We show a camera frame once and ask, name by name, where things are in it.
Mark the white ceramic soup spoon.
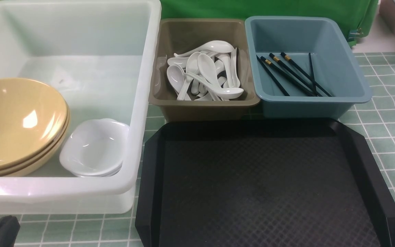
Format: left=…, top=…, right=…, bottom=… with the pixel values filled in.
left=184, top=72, right=244, bottom=99

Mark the white square dish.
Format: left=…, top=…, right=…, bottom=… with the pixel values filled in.
left=59, top=118, right=130, bottom=164

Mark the yellow noodle bowl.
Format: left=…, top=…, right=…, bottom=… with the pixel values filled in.
left=0, top=77, right=69, bottom=168

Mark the black chopstick gold tip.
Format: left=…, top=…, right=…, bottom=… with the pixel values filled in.
left=280, top=52, right=333, bottom=97
left=256, top=55, right=290, bottom=96

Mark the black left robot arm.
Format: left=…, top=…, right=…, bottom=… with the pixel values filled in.
left=0, top=215, right=20, bottom=247

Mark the stacked yellow bowl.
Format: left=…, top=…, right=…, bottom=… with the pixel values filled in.
left=0, top=105, right=71, bottom=177

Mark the left white spoon in bin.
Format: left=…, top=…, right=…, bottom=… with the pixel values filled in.
left=166, top=65, right=191, bottom=101

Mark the white spoon in bin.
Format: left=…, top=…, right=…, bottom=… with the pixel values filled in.
left=174, top=40, right=235, bottom=58
left=197, top=54, right=219, bottom=86
left=166, top=65, right=191, bottom=101
left=221, top=48, right=240, bottom=89

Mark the centre white spoon in bin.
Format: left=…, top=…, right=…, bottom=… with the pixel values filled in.
left=197, top=54, right=219, bottom=86

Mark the right white spoon in bin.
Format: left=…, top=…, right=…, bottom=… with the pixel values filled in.
left=221, top=48, right=240, bottom=89

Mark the top white spoon in bin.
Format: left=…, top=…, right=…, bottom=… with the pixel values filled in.
left=174, top=40, right=235, bottom=58

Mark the brown plastic bin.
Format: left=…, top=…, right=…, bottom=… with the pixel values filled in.
left=148, top=19, right=260, bottom=122

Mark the black chopstick in bin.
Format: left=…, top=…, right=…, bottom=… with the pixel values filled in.
left=256, top=56, right=316, bottom=97
left=269, top=53, right=322, bottom=97

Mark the black serving tray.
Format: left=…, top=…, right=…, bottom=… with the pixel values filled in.
left=135, top=118, right=395, bottom=247

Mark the large white plastic tub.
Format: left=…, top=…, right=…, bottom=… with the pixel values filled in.
left=0, top=0, right=161, bottom=215

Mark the blue plastic bin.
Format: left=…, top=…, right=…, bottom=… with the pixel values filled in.
left=245, top=16, right=372, bottom=119

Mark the stacked white dish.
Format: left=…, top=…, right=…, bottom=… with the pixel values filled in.
left=61, top=161, right=122, bottom=178

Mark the green backdrop cloth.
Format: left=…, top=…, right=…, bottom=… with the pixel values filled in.
left=0, top=0, right=379, bottom=47

